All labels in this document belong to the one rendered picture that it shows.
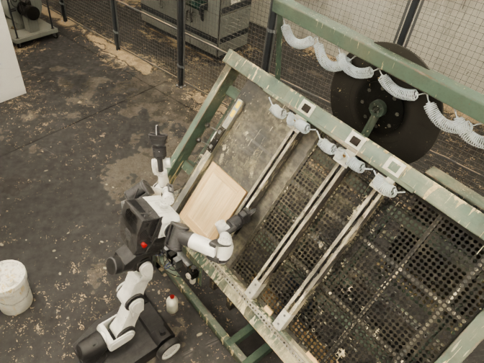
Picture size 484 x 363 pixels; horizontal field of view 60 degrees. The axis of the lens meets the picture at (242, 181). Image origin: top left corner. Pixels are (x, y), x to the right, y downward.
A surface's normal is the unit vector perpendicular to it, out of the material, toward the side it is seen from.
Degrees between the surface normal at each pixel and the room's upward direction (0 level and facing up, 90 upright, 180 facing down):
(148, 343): 0
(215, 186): 54
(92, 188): 0
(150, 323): 0
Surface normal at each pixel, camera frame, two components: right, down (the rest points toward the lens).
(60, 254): 0.10, -0.73
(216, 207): -0.56, -0.12
